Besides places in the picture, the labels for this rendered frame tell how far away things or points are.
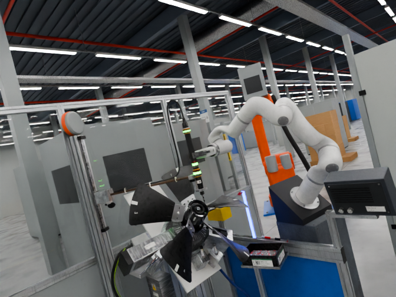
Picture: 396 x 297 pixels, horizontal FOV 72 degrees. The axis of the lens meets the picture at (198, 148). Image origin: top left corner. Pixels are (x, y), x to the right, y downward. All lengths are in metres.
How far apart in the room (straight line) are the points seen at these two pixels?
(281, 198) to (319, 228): 0.28
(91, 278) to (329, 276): 1.45
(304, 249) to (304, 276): 0.18
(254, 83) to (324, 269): 4.08
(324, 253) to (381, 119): 1.55
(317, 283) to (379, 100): 1.71
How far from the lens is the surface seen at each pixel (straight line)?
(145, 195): 1.49
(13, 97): 5.66
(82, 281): 2.07
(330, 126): 9.29
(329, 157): 1.64
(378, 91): 2.89
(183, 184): 1.66
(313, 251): 1.73
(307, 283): 1.90
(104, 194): 1.80
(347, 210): 1.51
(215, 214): 2.06
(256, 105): 1.52
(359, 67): 2.93
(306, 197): 1.86
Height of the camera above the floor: 1.55
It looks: 1 degrees down
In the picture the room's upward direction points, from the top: 14 degrees counter-clockwise
